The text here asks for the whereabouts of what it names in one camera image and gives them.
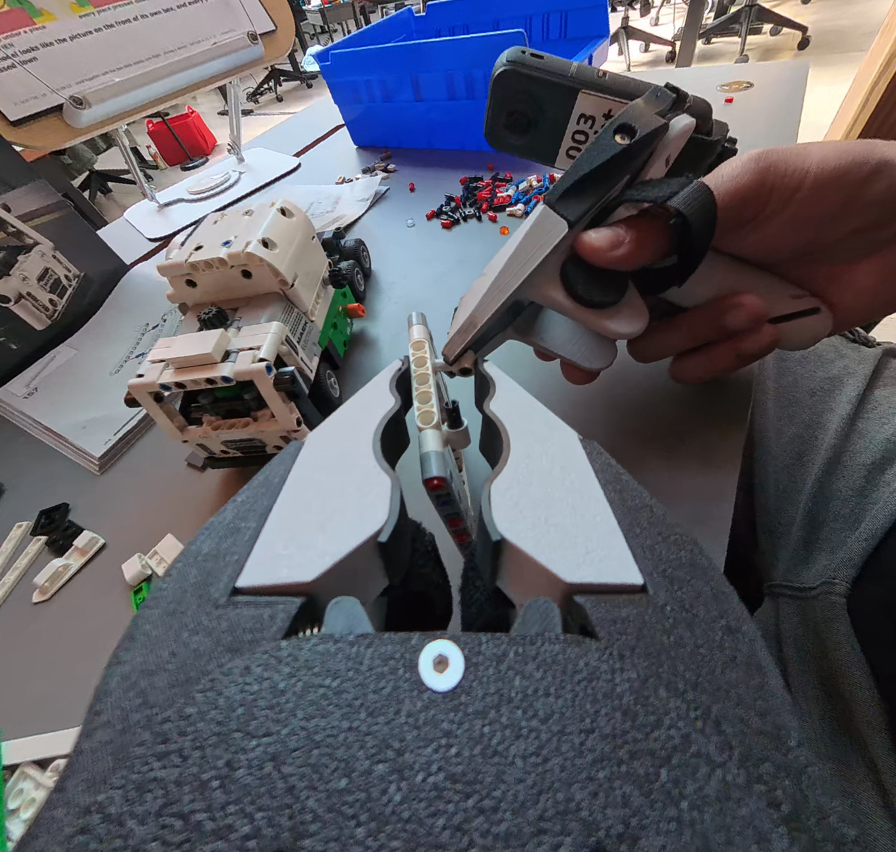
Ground pile of white lego pieces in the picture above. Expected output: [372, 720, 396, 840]
[0, 516, 184, 611]

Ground loose paper sheet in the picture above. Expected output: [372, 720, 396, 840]
[301, 176, 391, 233]

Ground lego instruction booklet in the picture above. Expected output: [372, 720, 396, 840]
[0, 180, 184, 475]

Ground white and green lego parts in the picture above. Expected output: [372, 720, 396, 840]
[0, 726, 74, 852]

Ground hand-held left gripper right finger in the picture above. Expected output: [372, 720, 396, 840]
[476, 362, 646, 635]

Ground person's right hand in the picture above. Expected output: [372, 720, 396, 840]
[535, 140, 896, 385]

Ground red plastic container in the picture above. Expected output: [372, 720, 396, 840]
[146, 106, 218, 170]

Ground person's grey sweatshirt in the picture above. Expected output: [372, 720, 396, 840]
[724, 334, 896, 852]

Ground black lego plates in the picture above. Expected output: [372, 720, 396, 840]
[29, 502, 85, 555]

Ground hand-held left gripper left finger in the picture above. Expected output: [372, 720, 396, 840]
[234, 358, 408, 635]

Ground cluster of small dark lego pieces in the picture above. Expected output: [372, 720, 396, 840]
[336, 154, 398, 184]

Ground white lego truck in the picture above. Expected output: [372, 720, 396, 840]
[126, 199, 372, 473]

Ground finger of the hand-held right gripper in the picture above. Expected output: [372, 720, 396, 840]
[442, 203, 571, 363]
[441, 302, 541, 378]

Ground document holder stand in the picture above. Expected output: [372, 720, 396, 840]
[0, 0, 302, 240]

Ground grey lego beam assembly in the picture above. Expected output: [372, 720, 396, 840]
[408, 312, 478, 562]

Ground pile of small lego pins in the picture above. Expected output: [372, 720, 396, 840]
[426, 172, 564, 226]

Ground blue plastic bin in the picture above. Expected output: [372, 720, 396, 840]
[413, 0, 611, 72]
[313, 28, 533, 149]

